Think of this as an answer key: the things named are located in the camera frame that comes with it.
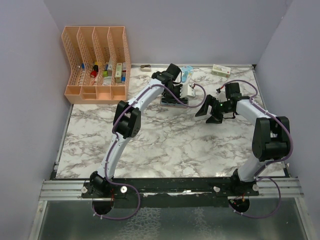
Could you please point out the small white green box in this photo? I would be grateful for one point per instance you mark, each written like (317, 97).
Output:
(221, 71)

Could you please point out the red black small bottle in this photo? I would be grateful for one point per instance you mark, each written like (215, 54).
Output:
(94, 72)

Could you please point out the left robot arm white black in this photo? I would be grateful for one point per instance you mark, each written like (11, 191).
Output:
(127, 120)

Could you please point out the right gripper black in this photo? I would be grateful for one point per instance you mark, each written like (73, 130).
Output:
(214, 119)

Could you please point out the aluminium rail frame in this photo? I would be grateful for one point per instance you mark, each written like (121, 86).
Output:
(61, 190)

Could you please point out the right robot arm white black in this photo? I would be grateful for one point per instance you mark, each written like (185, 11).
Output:
(271, 142)

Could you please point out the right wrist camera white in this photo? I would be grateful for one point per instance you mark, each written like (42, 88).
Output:
(221, 96)

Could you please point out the peach desk file organizer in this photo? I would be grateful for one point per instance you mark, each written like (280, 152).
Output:
(100, 64)

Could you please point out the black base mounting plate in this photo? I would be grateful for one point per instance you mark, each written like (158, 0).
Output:
(167, 192)

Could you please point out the green white box in organizer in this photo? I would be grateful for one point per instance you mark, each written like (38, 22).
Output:
(118, 73)

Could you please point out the blue white packaged item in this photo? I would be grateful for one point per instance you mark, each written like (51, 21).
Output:
(186, 74)

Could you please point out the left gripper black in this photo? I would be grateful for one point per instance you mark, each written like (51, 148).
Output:
(178, 87)

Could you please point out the pink glasses case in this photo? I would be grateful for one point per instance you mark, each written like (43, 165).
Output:
(171, 105)

